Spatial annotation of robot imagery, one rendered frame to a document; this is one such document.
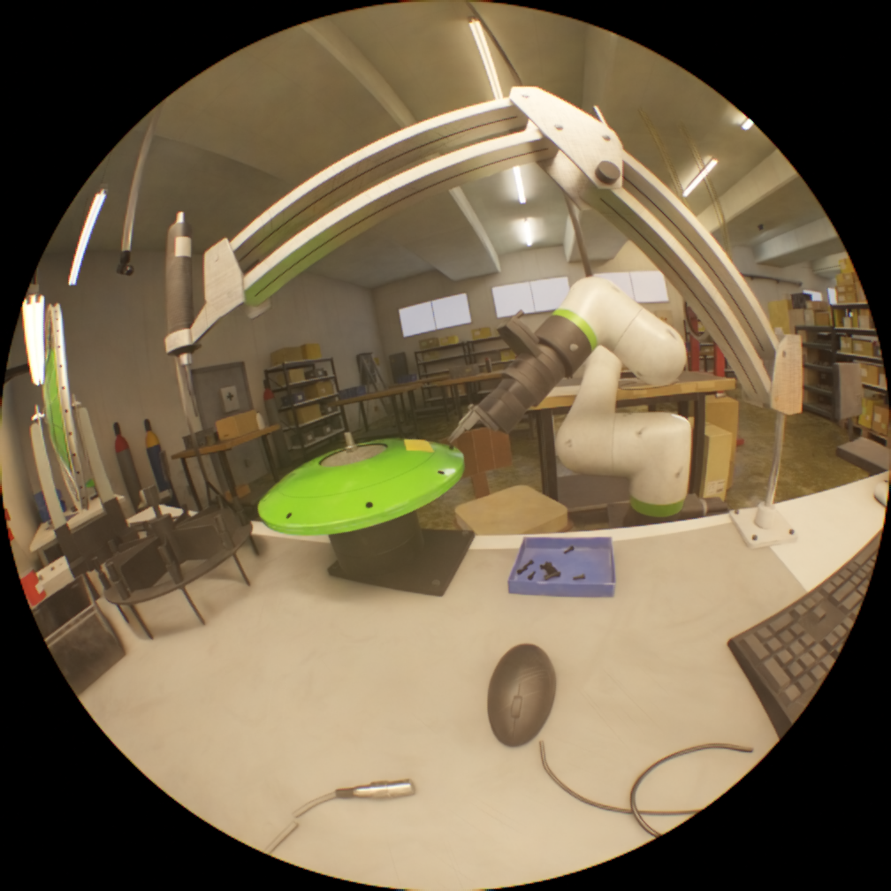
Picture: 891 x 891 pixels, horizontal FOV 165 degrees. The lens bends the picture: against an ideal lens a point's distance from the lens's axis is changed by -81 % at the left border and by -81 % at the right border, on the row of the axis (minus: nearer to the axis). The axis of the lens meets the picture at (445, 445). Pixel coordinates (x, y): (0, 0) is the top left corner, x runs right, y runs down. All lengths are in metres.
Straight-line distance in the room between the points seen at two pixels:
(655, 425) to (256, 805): 0.73
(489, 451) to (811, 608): 1.27
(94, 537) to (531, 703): 0.94
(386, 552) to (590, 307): 0.47
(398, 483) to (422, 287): 9.72
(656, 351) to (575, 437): 0.24
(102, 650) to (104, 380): 4.63
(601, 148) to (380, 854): 0.60
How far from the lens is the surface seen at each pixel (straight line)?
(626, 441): 0.60
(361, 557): 0.44
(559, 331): 0.48
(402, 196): 0.32
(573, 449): 0.63
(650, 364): 0.52
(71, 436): 0.75
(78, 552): 0.96
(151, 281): 5.79
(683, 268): 0.35
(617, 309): 0.52
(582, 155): 0.34
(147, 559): 0.62
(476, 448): 1.36
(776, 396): 0.44
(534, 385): 0.45
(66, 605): 0.79
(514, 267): 9.48
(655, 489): 0.63
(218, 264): 0.38
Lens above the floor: 1.19
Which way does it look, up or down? 14 degrees down
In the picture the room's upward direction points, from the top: 11 degrees counter-clockwise
